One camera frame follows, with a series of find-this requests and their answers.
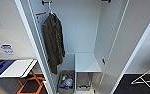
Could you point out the white wardrobe door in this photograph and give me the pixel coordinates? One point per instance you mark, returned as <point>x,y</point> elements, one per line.
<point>134,33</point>
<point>27,40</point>

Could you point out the white wardrobe carcass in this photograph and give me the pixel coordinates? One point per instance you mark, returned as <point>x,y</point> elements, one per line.
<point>81,30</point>

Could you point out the dark grey hanging garment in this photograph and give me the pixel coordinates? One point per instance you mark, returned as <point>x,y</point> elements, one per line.
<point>53,43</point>

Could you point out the small dark door hinge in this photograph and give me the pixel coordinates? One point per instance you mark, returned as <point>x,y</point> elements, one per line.
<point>103,61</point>

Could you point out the pale plastic bottle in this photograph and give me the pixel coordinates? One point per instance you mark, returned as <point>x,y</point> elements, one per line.
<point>67,82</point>

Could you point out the dark storage bin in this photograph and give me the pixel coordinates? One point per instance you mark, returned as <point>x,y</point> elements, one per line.
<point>61,86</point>

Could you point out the white clothes hanger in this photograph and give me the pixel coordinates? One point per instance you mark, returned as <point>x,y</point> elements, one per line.
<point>52,10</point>

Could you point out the orange white warning label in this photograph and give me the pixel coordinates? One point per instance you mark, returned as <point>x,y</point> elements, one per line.
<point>40,14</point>

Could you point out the orange folding stand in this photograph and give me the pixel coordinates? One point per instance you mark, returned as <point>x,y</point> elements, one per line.
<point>34,80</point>

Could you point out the white flat board dark edge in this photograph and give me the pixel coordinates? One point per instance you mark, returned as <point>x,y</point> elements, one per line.
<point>19,67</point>

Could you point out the black hanger rail bracket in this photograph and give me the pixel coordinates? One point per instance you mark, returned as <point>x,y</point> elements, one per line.
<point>105,1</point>
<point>47,2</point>

